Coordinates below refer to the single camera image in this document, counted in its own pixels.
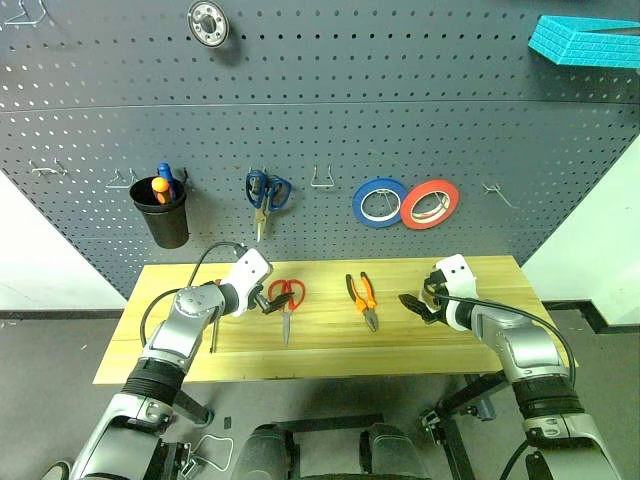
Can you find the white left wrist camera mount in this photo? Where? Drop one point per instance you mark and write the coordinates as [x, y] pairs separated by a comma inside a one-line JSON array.
[[247, 275]]

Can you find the black plastic cup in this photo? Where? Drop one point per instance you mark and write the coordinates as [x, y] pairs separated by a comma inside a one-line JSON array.
[[165, 225]]

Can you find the red tape roll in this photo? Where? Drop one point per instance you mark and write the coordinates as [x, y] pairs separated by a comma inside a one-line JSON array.
[[405, 207]]

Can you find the teal foam block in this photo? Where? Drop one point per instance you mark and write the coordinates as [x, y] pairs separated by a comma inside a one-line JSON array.
[[575, 45]]

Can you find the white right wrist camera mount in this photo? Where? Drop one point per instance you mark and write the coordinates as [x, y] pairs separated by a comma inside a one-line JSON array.
[[457, 275]]

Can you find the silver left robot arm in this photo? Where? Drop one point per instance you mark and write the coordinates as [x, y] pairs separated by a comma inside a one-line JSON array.
[[185, 320]]

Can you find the round metal disc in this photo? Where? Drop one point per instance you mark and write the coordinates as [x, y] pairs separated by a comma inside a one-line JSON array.
[[208, 23]]

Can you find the black cup hook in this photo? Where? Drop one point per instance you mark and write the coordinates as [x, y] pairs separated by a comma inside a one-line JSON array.
[[185, 175]]

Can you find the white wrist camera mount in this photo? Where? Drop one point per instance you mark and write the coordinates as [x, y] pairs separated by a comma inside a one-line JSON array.
[[457, 275], [247, 275]]

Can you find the blue tape roll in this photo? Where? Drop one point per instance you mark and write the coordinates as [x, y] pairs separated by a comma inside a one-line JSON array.
[[356, 202]]

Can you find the black metal table leg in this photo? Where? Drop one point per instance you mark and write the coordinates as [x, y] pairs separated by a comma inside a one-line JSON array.
[[192, 405], [457, 440]]

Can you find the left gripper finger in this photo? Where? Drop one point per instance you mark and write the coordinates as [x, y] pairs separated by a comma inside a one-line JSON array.
[[270, 307], [281, 299]]

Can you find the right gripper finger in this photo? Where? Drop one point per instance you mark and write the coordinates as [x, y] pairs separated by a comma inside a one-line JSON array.
[[428, 317], [412, 303]]

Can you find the metal clamp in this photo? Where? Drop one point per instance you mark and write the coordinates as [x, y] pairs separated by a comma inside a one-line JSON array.
[[189, 460]]

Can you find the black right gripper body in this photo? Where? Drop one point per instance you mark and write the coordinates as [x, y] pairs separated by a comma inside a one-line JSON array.
[[434, 287]]

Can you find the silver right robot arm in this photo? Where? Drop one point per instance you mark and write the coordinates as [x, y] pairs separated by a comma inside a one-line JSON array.
[[520, 345]]

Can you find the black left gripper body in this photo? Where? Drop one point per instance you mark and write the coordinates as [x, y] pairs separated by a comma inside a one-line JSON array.
[[259, 299]]

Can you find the dark grey perforated pegboard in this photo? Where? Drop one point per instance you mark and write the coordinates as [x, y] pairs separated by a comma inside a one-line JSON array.
[[350, 100]]

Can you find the thin dark metal rod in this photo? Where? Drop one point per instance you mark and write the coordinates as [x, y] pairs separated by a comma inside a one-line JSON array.
[[216, 337]]

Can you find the dark rounded shape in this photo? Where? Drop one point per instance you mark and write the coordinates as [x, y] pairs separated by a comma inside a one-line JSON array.
[[267, 452], [395, 452]]

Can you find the black metal crossbar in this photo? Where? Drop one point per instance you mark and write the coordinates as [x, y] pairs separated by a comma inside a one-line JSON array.
[[330, 423]]

